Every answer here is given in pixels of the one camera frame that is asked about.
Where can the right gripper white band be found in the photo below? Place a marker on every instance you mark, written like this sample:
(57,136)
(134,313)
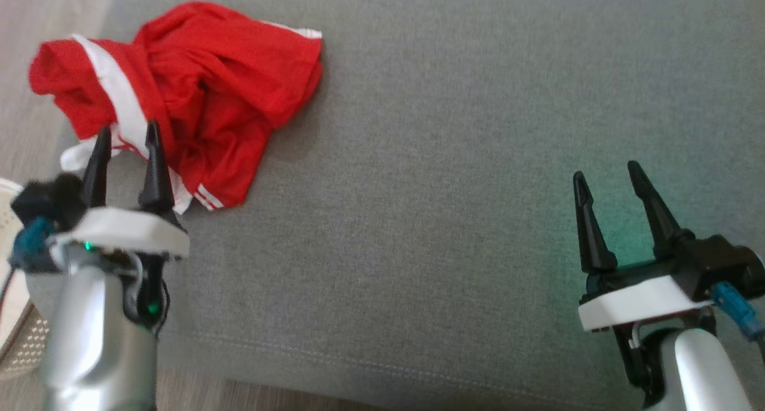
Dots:
(639,300)

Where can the red white basketball jersey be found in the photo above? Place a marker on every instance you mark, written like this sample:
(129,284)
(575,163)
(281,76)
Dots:
(239,82)

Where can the large grey sofa seat cushion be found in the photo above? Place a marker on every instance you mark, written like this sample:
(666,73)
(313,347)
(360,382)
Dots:
(448,190)

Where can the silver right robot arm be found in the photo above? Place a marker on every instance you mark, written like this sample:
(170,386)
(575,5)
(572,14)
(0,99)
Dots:
(699,369)

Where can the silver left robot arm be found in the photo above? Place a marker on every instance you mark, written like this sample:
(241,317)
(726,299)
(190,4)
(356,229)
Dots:
(89,339)

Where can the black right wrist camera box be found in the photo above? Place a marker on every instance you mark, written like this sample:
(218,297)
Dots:
(723,261)

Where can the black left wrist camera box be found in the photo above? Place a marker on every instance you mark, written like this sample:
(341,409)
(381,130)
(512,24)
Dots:
(45,199)

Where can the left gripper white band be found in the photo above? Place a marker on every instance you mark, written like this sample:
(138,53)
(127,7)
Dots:
(125,232)

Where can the white perforated laundry basket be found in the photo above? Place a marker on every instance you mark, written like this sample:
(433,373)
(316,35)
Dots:
(24,345)

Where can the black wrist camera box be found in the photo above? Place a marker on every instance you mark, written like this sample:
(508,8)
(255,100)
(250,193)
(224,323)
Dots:
(723,261)
(45,199)

